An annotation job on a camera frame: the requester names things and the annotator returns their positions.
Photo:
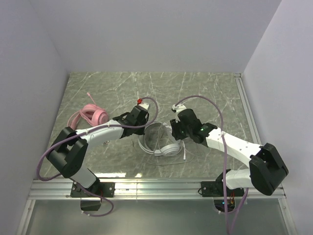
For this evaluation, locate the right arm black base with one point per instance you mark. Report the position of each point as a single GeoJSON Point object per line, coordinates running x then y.
{"type": "Point", "coordinates": [215, 189]}

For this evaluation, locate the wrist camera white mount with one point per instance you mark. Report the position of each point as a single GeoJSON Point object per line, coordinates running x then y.
{"type": "Point", "coordinates": [143, 105]}
{"type": "Point", "coordinates": [177, 109]}

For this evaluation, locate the aluminium front rail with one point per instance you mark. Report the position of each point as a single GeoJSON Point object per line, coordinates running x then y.
{"type": "Point", "coordinates": [125, 189]}

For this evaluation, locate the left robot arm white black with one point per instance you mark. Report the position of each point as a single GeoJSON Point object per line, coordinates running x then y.
{"type": "Point", "coordinates": [68, 157]}

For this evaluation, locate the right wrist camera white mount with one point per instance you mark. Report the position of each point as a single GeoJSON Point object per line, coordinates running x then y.
{"type": "Point", "coordinates": [177, 109]}

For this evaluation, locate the white headphones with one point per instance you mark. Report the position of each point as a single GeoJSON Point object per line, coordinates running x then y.
{"type": "Point", "coordinates": [159, 141]}

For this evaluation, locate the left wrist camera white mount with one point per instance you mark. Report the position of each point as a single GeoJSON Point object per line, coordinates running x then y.
{"type": "Point", "coordinates": [143, 105]}

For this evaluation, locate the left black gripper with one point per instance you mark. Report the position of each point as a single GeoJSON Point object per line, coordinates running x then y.
{"type": "Point", "coordinates": [138, 128]}

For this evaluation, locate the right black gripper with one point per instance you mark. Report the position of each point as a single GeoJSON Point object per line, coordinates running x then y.
{"type": "Point", "coordinates": [176, 129]}

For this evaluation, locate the aluminium right side rail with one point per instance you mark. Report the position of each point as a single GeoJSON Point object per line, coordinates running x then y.
{"type": "Point", "coordinates": [247, 109]}

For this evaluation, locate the pink headphones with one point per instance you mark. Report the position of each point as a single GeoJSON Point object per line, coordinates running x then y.
{"type": "Point", "coordinates": [91, 113]}

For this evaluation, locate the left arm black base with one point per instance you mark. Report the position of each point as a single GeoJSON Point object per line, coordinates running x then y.
{"type": "Point", "coordinates": [92, 197]}

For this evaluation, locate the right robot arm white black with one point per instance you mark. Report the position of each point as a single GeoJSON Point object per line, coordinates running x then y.
{"type": "Point", "coordinates": [265, 169]}

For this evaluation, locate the aluminium rail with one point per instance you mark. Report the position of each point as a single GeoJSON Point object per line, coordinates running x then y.
{"type": "Point", "coordinates": [247, 109]}
{"type": "Point", "coordinates": [125, 189]}

